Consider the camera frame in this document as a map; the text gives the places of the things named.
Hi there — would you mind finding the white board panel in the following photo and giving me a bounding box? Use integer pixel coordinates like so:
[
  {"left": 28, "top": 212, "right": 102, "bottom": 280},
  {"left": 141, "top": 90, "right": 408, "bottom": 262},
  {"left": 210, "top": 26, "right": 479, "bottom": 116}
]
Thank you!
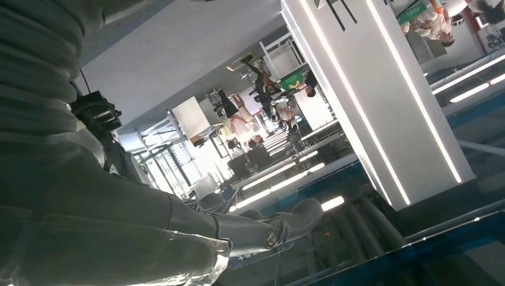
[{"left": 172, "top": 96, "right": 213, "bottom": 139}]

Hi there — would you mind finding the ceiling strip light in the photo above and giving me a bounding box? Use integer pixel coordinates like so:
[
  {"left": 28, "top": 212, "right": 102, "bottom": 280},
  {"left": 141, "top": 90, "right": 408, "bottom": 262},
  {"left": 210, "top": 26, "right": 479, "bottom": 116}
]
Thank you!
[
  {"left": 450, "top": 82, "right": 490, "bottom": 104},
  {"left": 229, "top": 188, "right": 273, "bottom": 212},
  {"left": 320, "top": 195, "right": 345, "bottom": 212},
  {"left": 241, "top": 161, "right": 297, "bottom": 192},
  {"left": 431, "top": 53, "right": 505, "bottom": 97}
]

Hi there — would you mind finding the person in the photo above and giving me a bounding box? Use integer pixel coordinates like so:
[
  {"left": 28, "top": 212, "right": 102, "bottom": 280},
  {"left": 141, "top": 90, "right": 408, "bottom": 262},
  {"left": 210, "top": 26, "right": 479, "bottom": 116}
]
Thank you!
[
  {"left": 401, "top": 5, "right": 457, "bottom": 48},
  {"left": 214, "top": 91, "right": 266, "bottom": 153},
  {"left": 303, "top": 71, "right": 321, "bottom": 99}
]

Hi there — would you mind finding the green sign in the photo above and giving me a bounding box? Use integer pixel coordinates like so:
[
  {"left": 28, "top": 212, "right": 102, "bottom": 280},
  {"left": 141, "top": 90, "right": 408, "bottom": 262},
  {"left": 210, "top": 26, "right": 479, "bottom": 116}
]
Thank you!
[{"left": 279, "top": 72, "right": 310, "bottom": 91}]

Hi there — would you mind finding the white square pillar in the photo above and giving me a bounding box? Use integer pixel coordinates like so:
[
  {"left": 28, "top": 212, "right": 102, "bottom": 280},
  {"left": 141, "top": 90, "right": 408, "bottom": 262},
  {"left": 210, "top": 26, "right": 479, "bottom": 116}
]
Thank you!
[{"left": 280, "top": 0, "right": 476, "bottom": 212}]

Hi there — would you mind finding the white frame rack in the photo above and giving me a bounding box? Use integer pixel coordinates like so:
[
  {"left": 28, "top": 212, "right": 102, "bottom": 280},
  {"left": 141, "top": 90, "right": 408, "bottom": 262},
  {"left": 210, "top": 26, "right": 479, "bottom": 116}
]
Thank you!
[{"left": 258, "top": 33, "right": 308, "bottom": 81}]

